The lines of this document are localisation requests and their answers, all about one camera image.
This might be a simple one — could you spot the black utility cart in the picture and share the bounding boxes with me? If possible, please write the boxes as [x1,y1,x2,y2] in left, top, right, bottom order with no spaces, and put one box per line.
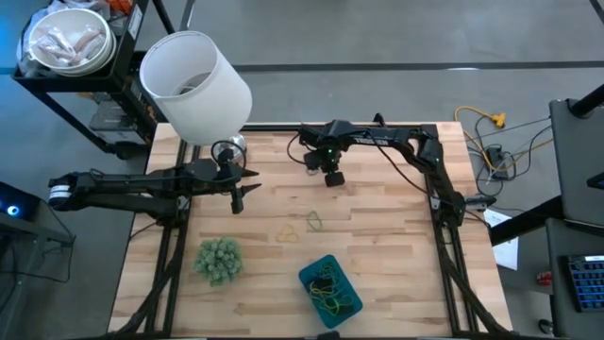
[11,0,164,160]

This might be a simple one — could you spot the teal plastic bin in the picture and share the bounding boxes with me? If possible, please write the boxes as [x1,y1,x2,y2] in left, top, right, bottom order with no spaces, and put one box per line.
[297,253,364,331]

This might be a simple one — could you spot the green artificial potted plant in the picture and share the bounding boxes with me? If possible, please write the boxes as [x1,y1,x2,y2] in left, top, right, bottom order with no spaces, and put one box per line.
[193,237,245,287]

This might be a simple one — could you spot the black pole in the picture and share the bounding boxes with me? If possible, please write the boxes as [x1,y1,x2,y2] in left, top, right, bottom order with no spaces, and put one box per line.
[568,82,604,119]

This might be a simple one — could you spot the black computer with blue light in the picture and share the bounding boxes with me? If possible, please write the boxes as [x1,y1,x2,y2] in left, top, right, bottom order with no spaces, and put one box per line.
[0,181,42,223]

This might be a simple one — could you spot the white paper sheet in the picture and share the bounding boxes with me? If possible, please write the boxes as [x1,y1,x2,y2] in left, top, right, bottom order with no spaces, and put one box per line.
[483,210,519,271]

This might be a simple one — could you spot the white shade silver lamp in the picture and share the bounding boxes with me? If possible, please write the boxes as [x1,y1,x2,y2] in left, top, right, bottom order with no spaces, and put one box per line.
[139,30,254,160]

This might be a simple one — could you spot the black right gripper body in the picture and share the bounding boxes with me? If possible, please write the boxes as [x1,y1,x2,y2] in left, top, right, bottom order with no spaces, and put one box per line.
[301,144,346,189]

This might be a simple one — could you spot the black power strip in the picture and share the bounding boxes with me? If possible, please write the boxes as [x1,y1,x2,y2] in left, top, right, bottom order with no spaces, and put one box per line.
[485,145,510,180]

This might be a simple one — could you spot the green rubber band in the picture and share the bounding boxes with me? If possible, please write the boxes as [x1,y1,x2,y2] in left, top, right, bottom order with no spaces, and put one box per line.
[306,210,324,233]
[314,263,356,309]

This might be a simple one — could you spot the white bowl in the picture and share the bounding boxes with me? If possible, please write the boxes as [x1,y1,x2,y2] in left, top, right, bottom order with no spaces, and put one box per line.
[26,8,116,77]

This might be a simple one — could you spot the pink plastic wrapped packet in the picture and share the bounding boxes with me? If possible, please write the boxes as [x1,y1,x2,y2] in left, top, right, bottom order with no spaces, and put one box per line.
[46,25,76,57]
[73,26,106,57]

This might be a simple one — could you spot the black backlit keyboard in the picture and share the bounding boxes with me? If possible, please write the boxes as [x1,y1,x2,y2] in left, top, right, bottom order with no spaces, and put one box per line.
[565,254,604,313]

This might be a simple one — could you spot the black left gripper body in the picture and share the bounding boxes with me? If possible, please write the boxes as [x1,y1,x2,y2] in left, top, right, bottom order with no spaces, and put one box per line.
[214,147,246,216]

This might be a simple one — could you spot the black side desk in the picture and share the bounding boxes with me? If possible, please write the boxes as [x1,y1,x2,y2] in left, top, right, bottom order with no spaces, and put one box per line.
[545,97,604,340]

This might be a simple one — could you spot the yellow extension cord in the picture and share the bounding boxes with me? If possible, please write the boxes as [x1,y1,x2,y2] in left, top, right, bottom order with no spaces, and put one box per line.
[454,106,507,164]

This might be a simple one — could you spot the grey box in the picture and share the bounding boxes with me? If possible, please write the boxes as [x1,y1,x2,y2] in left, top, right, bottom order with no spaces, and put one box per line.
[89,101,143,143]

